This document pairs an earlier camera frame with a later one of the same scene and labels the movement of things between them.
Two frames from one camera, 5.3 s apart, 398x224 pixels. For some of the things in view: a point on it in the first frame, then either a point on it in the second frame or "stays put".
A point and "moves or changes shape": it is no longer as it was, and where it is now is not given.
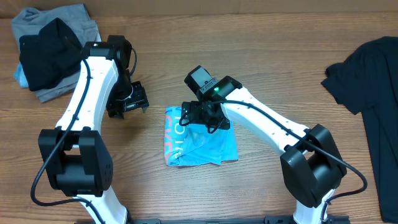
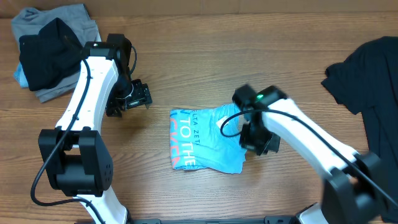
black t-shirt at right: x=366 y=82 stays put
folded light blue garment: x=20 y=76 stays put
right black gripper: x=194 y=107 → x=249 y=144
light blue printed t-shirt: x=188 y=145 moves or changes shape
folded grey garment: x=28 y=21 stays put
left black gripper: x=140 y=99 stays put
